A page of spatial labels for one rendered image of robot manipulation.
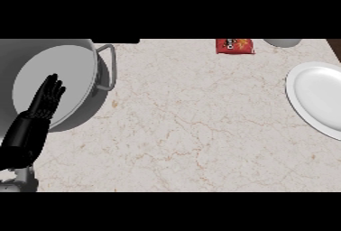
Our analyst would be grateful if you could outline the white oval plate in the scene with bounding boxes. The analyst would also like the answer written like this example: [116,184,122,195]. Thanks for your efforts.
[284,60,341,142]

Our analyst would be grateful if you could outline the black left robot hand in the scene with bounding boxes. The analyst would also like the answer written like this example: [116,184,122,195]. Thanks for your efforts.
[0,73,68,171]

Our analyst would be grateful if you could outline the red snack packet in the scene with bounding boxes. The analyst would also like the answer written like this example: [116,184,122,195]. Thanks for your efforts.
[215,38,257,56]

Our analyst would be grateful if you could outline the dark brown wooden object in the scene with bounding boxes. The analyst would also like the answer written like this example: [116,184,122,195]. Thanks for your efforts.
[325,38,341,63]

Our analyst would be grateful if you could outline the grey round bowl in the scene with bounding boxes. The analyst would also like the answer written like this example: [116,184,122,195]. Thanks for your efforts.
[263,38,305,49]

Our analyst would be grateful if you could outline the black flat object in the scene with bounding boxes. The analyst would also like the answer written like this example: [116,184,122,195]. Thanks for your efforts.
[91,38,142,45]

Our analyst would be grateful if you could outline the large grey metal pot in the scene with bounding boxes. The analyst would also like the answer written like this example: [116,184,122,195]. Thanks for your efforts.
[0,38,119,134]

